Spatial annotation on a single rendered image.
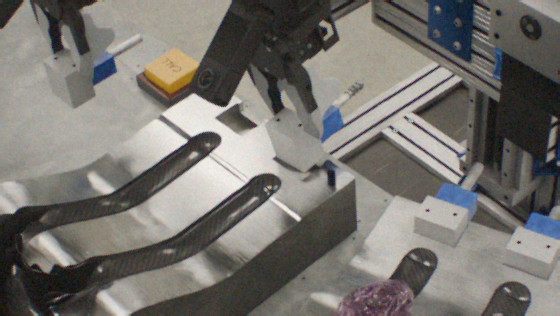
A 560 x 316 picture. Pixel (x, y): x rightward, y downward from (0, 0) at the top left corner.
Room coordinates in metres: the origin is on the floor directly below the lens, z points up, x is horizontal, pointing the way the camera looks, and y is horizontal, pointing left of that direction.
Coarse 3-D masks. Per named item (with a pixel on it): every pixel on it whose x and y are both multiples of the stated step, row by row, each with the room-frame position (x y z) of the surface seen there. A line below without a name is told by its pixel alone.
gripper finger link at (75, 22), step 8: (64, 0) 1.02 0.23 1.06; (64, 8) 1.00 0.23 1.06; (72, 8) 1.00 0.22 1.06; (64, 16) 1.01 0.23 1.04; (72, 16) 1.00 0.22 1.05; (80, 16) 1.00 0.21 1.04; (72, 24) 1.00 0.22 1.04; (80, 24) 1.00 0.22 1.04; (72, 32) 1.00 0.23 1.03; (80, 32) 1.00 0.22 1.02; (80, 40) 1.00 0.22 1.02; (80, 48) 1.00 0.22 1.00; (88, 48) 1.01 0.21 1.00
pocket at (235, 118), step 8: (240, 104) 1.00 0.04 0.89; (224, 112) 0.99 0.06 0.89; (232, 112) 0.99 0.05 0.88; (240, 112) 1.00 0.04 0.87; (224, 120) 0.98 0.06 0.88; (232, 120) 0.99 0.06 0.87; (240, 120) 1.00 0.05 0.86; (248, 120) 0.98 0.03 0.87; (256, 120) 0.98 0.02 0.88; (232, 128) 0.98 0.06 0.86; (240, 128) 0.98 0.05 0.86; (248, 128) 0.98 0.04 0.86
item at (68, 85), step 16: (64, 48) 1.06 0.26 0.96; (128, 48) 1.08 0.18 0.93; (48, 64) 1.03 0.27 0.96; (64, 64) 1.03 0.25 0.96; (96, 64) 1.04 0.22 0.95; (112, 64) 1.05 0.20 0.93; (64, 80) 1.01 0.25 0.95; (80, 80) 1.02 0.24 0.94; (96, 80) 1.03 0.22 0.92; (64, 96) 1.02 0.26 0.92; (80, 96) 1.01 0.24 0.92
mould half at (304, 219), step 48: (192, 96) 1.02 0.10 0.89; (144, 144) 0.95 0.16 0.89; (240, 144) 0.92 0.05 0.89; (0, 192) 0.84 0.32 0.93; (48, 192) 0.85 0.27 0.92; (96, 192) 0.87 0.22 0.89; (192, 192) 0.85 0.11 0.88; (288, 192) 0.83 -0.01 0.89; (336, 192) 0.82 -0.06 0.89; (48, 240) 0.76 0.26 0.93; (96, 240) 0.76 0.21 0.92; (144, 240) 0.78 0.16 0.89; (240, 240) 0.77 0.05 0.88; (288, 240) 0.78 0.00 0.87; (336, 240) 0.82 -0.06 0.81; (144, 288) 0.69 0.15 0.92; (192, 288) 0.70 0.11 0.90; (240, 288) 0.73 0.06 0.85
